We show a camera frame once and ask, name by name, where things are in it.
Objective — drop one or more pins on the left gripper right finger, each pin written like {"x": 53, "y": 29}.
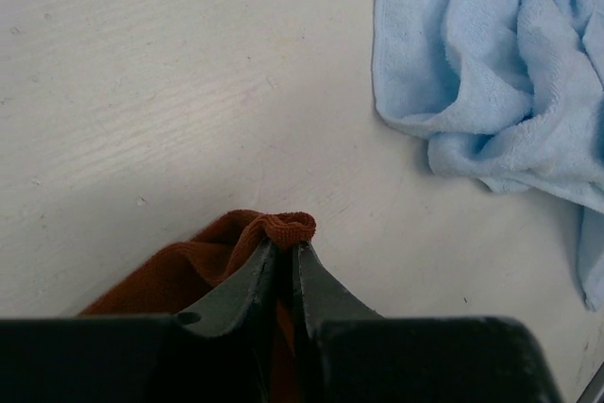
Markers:
{"x": 347, "y": 352}

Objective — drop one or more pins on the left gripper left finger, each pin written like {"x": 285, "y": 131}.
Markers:
{"x": 217, "y": 350}

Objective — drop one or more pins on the rust brown towel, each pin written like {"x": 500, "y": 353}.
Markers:
{"x": 181, "y": 273}

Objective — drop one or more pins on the light blue towel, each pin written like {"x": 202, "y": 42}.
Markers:
{"x": 508, "y": 92}

